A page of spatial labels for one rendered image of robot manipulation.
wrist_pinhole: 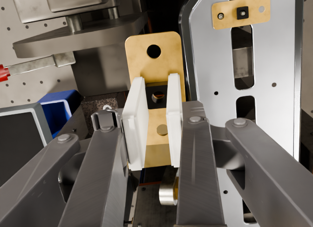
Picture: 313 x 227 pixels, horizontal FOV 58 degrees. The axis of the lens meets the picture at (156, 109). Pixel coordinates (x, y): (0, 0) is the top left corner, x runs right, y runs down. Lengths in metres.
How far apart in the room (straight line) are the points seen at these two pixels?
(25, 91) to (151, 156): 0.54
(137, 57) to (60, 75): 0.64
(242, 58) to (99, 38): 0.28
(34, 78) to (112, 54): 0.50
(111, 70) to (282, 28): 0.27
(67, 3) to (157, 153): 0.25
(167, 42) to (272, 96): 0.34
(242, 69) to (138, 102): 0.35
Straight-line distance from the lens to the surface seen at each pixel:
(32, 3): 0.32
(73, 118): 0.68
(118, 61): 0.38
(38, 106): 0.35
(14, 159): 0.39
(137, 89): 0.17
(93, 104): 0.39
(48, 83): 0.85
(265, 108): 0.51
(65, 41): 0.28
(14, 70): 0.39
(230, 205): 0.61
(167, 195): 0.44
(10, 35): 0.86
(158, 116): 0.21
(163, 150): 0.43
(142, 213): 0.51
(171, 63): 0.20
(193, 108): 0.15
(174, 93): 0.15
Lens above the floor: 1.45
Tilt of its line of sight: 68 degrees down
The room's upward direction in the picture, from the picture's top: 175 degrees counter-clockwise
